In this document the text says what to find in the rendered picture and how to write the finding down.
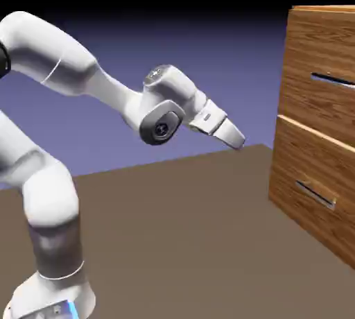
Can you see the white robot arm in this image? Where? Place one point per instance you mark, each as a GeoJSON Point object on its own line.
{"type": "Point", "coordinates": [63, 66]}

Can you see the light wood cabinet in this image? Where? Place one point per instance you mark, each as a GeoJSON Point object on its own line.
{"type": "Point", "coordinates": [313, 47]}

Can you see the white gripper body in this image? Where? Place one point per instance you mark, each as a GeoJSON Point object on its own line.
{"type": "Point", "coordinates": [230, 133]}

